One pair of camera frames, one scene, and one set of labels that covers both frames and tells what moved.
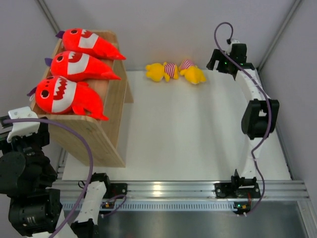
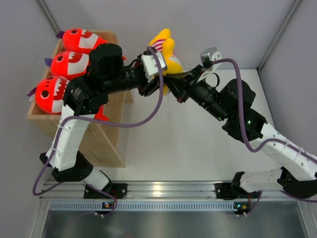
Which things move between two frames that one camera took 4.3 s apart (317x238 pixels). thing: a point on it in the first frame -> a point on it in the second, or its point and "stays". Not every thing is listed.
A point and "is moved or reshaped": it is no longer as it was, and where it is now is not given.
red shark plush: [79, 66] stays
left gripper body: [30, 145] -> [133, 80]
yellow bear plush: [191, 72] is moved or reshaped
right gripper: [216, 56] -> [181, 84]
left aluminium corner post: [48, 15] stays
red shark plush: [84, 41] stays
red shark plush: [57, 94] stays
